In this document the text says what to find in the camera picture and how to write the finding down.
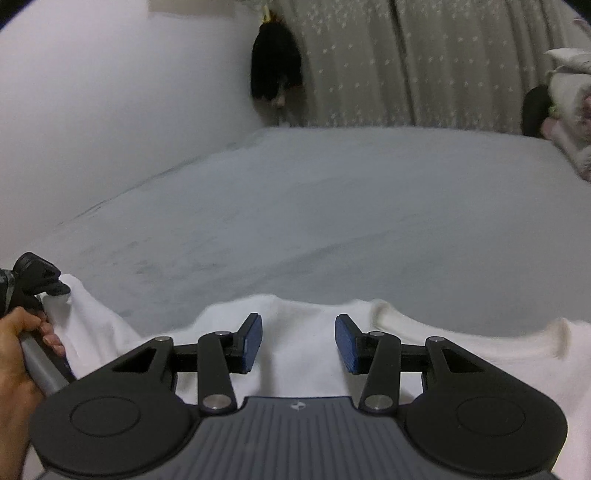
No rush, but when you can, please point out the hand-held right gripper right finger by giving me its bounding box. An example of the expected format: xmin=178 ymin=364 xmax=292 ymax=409
xmin=335 ymin=313 xmax=481 ymax=414

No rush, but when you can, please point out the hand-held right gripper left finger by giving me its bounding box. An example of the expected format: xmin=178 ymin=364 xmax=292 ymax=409
xmin=111 ymin=312 xmax=264 ymax=415

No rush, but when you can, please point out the white t-shirt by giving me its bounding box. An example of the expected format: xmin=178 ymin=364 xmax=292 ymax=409
xmin=39 ymin=272 xmax=591 ymax=480

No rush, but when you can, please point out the person's left forearm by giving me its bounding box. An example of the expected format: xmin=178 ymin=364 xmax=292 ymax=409
xmin=0 ymin=406 xmax=34 ymax=480

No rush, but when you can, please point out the person's left hand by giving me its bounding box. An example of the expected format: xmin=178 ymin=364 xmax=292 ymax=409
xmin=0 ymin=307 xmax=66 ymax=416

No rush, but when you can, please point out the black hanging garment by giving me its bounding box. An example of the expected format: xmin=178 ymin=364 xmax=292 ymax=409
xmin=250 ymin=11 xmax=304 ymax=109

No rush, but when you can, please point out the grey star-print curtain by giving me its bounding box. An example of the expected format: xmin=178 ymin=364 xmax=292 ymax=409
xmin=265 ymin=0 xmax=591 ymax=137

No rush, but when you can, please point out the folded pink grey quilt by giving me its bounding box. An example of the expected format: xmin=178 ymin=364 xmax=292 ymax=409
xmin=542 ymin=46 xmax=591 ymax=181

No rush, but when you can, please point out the beige wall cloth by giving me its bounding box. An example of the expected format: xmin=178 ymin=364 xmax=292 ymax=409
xmin=150 ymin=0 xmax=269 ymax=11

